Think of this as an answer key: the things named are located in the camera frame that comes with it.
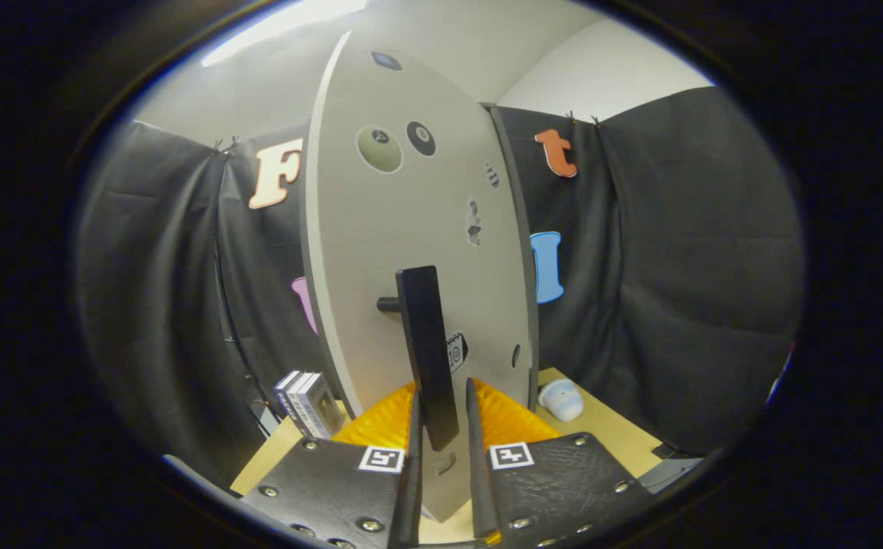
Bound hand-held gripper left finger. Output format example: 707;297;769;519
239;381;423;549

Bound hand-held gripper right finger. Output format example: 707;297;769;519
464;377;652;548

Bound black door handle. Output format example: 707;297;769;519
377;265;460;452

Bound white cabinet door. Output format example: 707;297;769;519
300;30;538;523

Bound white rounded object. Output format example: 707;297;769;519
538;379;586;422

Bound grey cabinet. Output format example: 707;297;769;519
480;103;541;374

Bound black backdrop cloth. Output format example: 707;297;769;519
75;85;804;489

